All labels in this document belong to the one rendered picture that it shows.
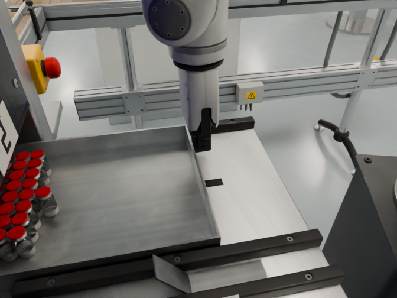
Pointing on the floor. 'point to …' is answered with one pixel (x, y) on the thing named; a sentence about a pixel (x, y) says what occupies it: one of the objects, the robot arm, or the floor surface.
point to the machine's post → (28, 134)
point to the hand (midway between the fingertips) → (201, 140)
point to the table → (353, 22)
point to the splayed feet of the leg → (338, 138)
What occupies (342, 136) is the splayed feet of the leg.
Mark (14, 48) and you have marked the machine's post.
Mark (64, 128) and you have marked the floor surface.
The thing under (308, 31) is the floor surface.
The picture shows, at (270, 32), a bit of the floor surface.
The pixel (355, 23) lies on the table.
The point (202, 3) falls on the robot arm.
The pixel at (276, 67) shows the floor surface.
